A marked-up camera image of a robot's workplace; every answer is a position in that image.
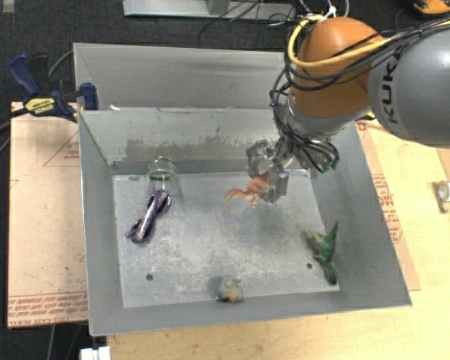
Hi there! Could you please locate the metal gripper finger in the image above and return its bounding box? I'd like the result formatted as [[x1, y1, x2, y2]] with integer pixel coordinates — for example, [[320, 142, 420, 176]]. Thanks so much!
[[263, 163, 291, 206], [245, 139, 274, 180]]

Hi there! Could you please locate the brown toy animal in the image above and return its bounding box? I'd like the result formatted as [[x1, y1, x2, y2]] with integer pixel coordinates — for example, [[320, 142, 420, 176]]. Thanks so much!
[[224, 173, 272, 210]]

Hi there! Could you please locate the green toy dinosaur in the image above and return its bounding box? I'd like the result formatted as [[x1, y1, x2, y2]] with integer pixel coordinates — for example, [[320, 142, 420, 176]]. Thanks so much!
[[303, 220, 341, 287]]

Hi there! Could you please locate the clear glass jar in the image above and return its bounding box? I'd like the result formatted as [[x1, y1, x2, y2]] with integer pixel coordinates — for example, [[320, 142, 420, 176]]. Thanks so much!
[[146, 156, 179, 195]]

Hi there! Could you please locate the grey metal bin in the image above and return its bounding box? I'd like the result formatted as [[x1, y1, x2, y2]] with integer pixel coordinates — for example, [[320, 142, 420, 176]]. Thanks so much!
[[73, 42, 413, 338]]

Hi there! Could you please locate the grey toy bird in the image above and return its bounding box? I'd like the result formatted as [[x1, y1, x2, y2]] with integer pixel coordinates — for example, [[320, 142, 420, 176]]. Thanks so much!
[[213, 274, 245, 305]]

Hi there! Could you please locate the clear tape roll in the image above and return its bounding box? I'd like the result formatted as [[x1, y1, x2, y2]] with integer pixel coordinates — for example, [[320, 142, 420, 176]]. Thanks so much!
[[433, 180, 450, 214]]

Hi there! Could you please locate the brown cardboard board, red print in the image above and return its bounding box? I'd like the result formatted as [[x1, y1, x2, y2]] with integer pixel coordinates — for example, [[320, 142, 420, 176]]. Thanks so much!
[[7, 101, 423, 329]]

